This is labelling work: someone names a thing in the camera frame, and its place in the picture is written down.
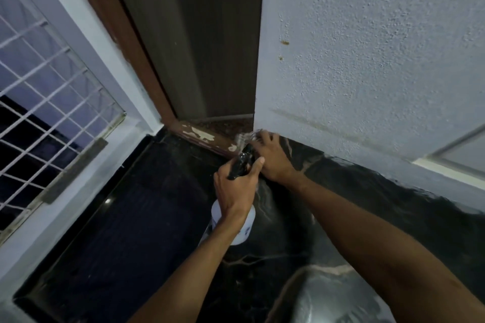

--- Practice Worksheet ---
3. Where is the brown wooden door frame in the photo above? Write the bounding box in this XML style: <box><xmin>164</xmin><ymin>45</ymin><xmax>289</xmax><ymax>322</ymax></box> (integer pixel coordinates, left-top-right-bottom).
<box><xmin>62</xmin><ymin>0</ymin><xmax>245</xmax><ymax>157</ymax></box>

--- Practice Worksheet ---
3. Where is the person's right hand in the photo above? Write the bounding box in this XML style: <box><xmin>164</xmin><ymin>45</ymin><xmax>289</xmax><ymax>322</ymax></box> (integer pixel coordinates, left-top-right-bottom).
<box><xmin>251</xmin><ymin>130</ymin><xmax>300</xmax><ymax>184</ymax></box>

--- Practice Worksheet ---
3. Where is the dark wooden door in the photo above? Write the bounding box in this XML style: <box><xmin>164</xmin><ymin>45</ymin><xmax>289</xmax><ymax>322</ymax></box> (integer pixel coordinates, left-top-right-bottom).
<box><xmin>102</xmin><ymin>0</ymin><xmax>265</xmax><ymax>122</ymax></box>

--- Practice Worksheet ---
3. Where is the white spray bottle black trigger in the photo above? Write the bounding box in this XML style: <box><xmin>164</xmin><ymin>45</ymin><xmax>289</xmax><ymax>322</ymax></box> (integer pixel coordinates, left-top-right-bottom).
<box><xmin>197</xmin><ymin>144</ymin><xmax>257</xmax><ymax>247</ymax></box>

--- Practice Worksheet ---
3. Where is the person's left forearm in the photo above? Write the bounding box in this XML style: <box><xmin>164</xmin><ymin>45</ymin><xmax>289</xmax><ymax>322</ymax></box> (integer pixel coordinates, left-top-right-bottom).
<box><xmin>127</xmin><ymin>208</ymin><xmax>259</xmax><ymax>323</ymax></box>

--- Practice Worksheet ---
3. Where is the white metal window grille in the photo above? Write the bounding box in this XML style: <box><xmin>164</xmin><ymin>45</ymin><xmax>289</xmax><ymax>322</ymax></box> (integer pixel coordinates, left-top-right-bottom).
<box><xmin>0</xmin><ymin>0</ymin><xmax>126</xmax><ymax>223</ymax></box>

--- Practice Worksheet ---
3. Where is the clear wiping cloth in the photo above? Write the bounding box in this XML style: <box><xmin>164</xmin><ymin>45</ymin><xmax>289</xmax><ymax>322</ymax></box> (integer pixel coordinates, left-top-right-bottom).
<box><xmin>235</xmin><ymin>129</ymin><xmax>266</xmax><ymax>154</ymax></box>

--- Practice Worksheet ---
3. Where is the person's left hand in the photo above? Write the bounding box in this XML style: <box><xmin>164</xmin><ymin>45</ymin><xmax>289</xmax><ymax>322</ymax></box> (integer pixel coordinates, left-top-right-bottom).
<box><xmin>213</xmin><ymin>157</ymin><xmax>266</xmax><ymax>222</ymax></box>

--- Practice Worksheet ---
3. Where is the person's right forearm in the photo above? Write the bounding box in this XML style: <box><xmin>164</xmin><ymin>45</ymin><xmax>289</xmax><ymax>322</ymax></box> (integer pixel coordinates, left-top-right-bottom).
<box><xmin>270</xmin><ymin>171</ymin><xmax>485</xmax><ymax>323</ymax></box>

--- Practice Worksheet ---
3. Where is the grey window frame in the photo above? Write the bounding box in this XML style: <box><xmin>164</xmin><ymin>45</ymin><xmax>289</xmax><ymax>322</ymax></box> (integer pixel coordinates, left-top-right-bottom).
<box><xmin>0</xmin><ymin>112</ymin><xmax>129</xmax><ymax>247</ymax></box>

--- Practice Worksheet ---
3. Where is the white framed panel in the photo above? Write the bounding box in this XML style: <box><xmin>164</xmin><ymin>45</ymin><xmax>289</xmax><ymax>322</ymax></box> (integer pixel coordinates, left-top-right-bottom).
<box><xmin>412</xmin><ymin>122</ymin><xmax>485</xmax><ymax>192</ymax></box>

